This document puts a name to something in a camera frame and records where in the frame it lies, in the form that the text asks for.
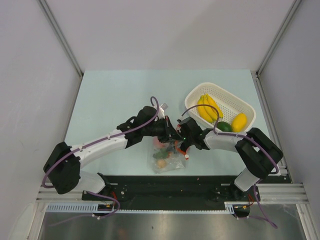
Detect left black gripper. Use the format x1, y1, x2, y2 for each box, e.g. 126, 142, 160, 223
142, 116, 183, 144

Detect clear zip top bag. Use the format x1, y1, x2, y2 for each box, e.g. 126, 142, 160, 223
147, 137, 189, 174

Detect yellow fake bananas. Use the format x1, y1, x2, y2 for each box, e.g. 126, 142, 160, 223
197, 94, 224, 124

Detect green fake pepper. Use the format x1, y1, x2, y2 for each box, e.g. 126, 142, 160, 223
216, 121, 233, 132

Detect yellow fake lemon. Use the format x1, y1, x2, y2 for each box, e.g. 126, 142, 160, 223
231, 113, 247, 133

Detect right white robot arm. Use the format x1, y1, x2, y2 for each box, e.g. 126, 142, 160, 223
179, 117, 283, 201

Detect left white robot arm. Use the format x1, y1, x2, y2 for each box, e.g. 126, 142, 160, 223
42, 106, 183, 200

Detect beige fake egg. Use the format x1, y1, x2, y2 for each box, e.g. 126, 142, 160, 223
156, 159, 167, 169

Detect white perforated plastic basket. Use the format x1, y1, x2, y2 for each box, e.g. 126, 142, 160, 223
184, 82, 256, 132

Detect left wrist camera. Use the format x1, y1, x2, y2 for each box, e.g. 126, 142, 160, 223
160, 103, 168, 111

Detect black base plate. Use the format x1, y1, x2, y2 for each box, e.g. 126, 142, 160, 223
81, 175, 254, 211

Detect white cable duct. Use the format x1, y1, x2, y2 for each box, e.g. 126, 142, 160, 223
46, 201, 253, 215

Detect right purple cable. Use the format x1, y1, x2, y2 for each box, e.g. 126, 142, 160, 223
181, 104, 280, 229

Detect purple cable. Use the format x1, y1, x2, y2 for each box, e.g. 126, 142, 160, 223
181, 104, 280, 229
41, 96, 121, 226

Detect aluminium frame rail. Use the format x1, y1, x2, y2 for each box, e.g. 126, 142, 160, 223
257, 183, 309, 204

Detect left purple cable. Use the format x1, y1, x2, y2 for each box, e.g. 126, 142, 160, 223
41, 96, 121, 226

